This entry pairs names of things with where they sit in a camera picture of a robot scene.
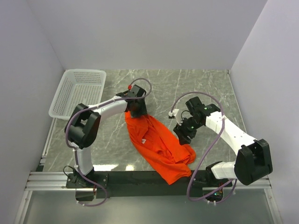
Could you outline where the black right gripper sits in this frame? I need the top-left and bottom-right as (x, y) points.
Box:
(173, 116), (203, 146)

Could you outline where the orange t-shirt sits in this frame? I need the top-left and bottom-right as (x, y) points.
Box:
(125, 112), (196, 185)

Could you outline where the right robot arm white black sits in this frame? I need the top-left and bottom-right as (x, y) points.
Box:
(169, 97), (273, 186)

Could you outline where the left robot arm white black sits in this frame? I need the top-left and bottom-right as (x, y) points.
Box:
(64, 84), (149, 188)

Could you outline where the white perforated plastic basket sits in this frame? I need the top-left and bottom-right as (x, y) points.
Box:
(49, 69), (107, 120)

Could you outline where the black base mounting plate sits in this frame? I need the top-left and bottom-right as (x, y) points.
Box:
(66, 170), (228, 201)

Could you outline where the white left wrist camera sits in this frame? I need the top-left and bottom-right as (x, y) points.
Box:
(127, 84), (147, 98)

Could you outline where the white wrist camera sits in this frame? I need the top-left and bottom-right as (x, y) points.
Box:
(168, 109), (183, 126)
(127, 84), (147, 98)

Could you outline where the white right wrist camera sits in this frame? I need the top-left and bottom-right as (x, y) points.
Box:
(168, 109), (183, 126)

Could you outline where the aluminium frame rail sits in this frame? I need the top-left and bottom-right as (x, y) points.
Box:
(25, 171), (71, 191)

